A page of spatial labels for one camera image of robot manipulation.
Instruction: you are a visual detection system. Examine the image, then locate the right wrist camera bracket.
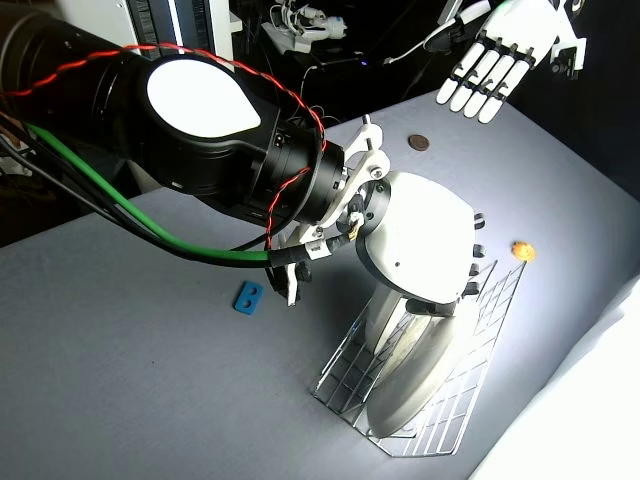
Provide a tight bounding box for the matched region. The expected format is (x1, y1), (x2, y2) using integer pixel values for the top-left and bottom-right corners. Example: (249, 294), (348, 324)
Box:
(269, 113), (391, 307)

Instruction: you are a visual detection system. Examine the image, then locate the white column with blue strips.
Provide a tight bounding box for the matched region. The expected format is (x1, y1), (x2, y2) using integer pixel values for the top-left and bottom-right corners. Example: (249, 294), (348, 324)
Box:
(124, 0), (237, 59)

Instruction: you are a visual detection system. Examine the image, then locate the small orange toy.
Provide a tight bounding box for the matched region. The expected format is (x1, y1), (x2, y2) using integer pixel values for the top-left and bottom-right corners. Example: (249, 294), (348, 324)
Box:
(510, 240), (537, 264)

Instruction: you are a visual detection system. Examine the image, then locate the thin white cable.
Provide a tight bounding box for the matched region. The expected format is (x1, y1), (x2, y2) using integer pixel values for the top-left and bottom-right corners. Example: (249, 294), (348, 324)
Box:
(383, 37), (434, 66)

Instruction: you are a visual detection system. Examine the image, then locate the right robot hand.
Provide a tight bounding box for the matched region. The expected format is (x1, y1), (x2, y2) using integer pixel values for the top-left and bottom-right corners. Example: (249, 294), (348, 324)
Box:
(354, 173), (490, 318)

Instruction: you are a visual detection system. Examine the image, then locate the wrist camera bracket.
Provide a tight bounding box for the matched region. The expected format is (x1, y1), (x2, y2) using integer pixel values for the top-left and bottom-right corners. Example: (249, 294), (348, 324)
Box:
(547, 0), (589, 81)
(269, 113), (391, 307)

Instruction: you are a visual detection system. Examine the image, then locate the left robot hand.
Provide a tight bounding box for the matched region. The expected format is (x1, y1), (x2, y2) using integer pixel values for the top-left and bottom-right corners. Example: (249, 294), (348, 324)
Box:
(423, 0), (562, 125)

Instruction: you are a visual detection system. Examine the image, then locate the blue block with two holes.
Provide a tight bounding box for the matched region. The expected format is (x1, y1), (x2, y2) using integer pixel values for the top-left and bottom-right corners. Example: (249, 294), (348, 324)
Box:
(232, 281), (266, 316)

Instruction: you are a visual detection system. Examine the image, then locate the thick green cable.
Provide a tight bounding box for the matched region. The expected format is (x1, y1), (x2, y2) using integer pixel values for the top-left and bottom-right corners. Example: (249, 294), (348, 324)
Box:
(24, 122), (361, 271)

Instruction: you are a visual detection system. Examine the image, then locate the white ceramic plate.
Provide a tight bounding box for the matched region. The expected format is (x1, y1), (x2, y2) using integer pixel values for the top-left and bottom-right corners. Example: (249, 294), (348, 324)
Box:
(363, 285), (426, 369)
(366, 309), (469, 441)

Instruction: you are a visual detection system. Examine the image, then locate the grey rectangular adapter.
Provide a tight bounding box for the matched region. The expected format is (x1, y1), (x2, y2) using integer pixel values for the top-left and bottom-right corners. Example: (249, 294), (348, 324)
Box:
(437, 0), (464, 26)

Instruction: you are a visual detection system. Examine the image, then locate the white spare robot part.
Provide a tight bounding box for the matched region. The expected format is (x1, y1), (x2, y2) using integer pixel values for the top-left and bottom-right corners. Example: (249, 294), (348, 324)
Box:
(262, 0), (349, 54)

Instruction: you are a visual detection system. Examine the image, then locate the silver wire dish rack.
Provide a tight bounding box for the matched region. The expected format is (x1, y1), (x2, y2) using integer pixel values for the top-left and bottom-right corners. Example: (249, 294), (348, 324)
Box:
(309, 257), (527, 459)

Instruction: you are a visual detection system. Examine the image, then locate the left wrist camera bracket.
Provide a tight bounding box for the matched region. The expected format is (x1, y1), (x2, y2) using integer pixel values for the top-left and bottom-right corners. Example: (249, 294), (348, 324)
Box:
(547, 0), (589, 81)

